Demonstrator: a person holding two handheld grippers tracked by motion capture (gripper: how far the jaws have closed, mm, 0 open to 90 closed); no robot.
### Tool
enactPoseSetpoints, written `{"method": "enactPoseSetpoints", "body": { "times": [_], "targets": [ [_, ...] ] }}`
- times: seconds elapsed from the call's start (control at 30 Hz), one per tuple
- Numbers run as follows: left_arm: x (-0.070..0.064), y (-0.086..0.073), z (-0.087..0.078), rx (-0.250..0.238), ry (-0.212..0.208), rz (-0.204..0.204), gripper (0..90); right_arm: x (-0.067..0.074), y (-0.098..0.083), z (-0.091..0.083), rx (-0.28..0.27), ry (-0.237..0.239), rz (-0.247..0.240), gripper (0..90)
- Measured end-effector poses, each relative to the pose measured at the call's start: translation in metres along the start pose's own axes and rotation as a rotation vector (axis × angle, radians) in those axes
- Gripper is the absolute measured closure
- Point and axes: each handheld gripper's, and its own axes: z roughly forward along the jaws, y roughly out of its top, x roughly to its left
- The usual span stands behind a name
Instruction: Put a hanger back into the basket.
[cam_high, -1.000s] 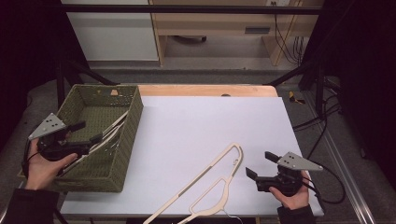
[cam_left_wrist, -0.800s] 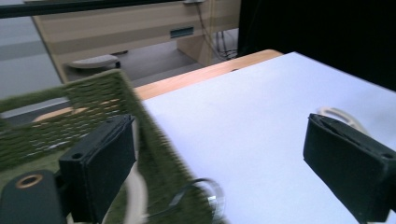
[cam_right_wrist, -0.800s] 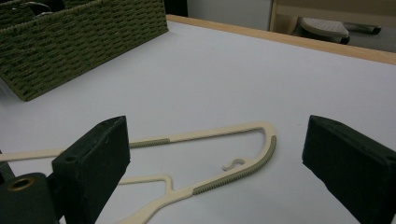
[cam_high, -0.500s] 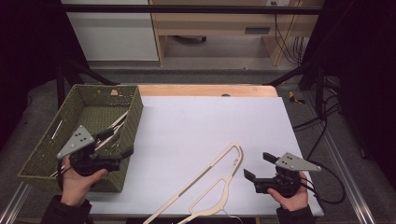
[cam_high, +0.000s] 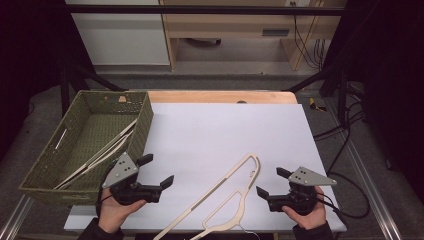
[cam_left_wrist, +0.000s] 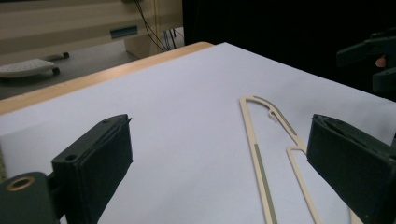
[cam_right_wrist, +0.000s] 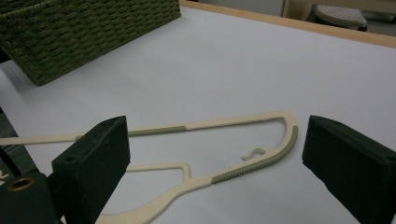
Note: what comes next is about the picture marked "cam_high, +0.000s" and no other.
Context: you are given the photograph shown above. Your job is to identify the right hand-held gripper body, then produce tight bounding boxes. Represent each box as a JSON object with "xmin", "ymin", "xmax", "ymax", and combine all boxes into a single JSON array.
[{"xmin": 266, "ymin": 166, "xmax": 338, "ymax": 217}]

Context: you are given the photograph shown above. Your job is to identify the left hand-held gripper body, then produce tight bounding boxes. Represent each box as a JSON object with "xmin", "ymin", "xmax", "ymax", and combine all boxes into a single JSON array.
[{"xmin": 101, "ymin": 151, "xmax": 164, "ymax": 207}]

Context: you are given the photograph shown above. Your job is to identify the beige wooden clothes hanger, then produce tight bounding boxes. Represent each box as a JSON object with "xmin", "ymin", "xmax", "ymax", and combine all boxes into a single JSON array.
[
  {"xmin": 52, "ymin": 117, "xmax": 139, "ymax": 191},
  {"xmin": 152, "ymin": 152, "xmax": 262, "ymax": 240}
]

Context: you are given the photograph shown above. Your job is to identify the green woven basket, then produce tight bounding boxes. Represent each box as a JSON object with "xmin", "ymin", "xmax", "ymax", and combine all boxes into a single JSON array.
[{"xmin": 18, "ymin": 90, "xmax": 155, "ymax": 207}]

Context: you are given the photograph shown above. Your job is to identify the person's right hand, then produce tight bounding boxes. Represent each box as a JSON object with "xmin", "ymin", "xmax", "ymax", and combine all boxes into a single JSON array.
[{"xmin": 281, "ymin": 185, "xmax": 328, "ymax": 231}]

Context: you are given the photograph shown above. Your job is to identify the person's left hand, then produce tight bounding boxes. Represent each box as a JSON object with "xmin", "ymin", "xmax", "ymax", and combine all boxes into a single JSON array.
[{"xmin": 98, "ymin": 187, "xmax": 148, "ymax": 235}]

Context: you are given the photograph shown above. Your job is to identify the white table sheet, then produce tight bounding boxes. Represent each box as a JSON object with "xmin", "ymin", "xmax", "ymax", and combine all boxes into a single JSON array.
[{"xmin": 63, "ymin": 102, "xmax": 348, "ymax": 234}]

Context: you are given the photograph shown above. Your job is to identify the yellow black hand tool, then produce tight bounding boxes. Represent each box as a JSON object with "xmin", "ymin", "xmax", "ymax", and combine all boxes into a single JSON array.
[{"xmin": 308, "ymin": 97, "xmax": 328, "ymax": 113}]

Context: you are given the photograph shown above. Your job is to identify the white cabinet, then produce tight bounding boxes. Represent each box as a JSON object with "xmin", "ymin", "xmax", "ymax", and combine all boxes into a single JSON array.
[{"xmin": 65, "ymin": 0, "xmax": 171, "ymax": 67}]

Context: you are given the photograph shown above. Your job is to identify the black curtain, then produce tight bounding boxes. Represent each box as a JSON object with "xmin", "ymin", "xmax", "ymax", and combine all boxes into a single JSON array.
[
  {"xmin": 0, "ymin": 0, "xmax": 98, "ymax": 164},
  {"xmin": 321, "ymin": 0, "xmax": 424, "ymax": 204}
]

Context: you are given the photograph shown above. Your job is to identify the light wooden desk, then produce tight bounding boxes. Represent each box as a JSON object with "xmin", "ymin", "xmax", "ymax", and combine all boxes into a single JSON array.
[{"xmin": 158, "ymin": 0, "xmax": 348, "ymax": 72}]

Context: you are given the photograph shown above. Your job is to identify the thin white cord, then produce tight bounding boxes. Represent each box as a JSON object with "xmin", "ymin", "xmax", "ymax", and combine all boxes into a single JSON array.
[{"xmin": 237, "ymin": 223, "xmax": 262, "ymax": 240}]

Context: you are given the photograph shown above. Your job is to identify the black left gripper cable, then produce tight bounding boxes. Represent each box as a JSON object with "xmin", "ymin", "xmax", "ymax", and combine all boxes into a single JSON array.
[{"xmin": 95, "ymin": 164, "xmax": 116, "ymax": 218}]

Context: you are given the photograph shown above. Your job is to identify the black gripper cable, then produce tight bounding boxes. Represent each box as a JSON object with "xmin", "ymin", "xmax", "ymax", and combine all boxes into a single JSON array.
[
  {"xmin": 312, "ymin": 170, "xmax": 372, "ymax": 220},
  {"xmin": 95, "ymin": 164, "xmax": 116, "ymax": 218}
]

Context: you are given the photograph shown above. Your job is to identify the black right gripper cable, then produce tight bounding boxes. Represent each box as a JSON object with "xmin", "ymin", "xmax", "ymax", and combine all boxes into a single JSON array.
[{"xmin": 312, "ymin": 170, "xmax": 372, "ymax": 220}]

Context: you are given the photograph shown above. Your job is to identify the aluminium rail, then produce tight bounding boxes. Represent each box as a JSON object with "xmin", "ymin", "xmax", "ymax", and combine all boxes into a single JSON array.
[
  {"xmin": 323, "ymin": 99, "xmax": 404, "ymax": 240},
  {"xmin": 0, "ymin": 194, "xmax": 35, "ymax": 240}
]

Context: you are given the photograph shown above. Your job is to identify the black floor cables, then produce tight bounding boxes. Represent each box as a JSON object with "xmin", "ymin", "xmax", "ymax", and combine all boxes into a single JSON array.
[{"xmin": 312, "ymin": 82, "xmax": 367, "ymax": 174}]

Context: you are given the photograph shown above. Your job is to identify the black metal frame stand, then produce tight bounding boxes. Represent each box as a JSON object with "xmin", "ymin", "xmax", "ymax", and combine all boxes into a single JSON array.
[
  {"xmin": 59, "ymin": 59, "xmax": 128, "ymax": 117},
  {"xmin": 282, "ymin": 62, "xmax": 350, "ymax": 125}
]

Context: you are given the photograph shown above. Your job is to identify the bundle of black hanging cables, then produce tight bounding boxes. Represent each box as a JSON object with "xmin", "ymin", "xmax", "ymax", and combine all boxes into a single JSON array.
[{"xmin": 289, "ymin": 1, "xmax": 332, "ymax": 70}]

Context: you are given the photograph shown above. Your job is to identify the black horizontal frame bar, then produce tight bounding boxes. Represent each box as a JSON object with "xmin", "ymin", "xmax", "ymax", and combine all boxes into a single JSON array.
[{"xmin": 64, "ymin": 4, "xmax": 346, "ymax": 16}]

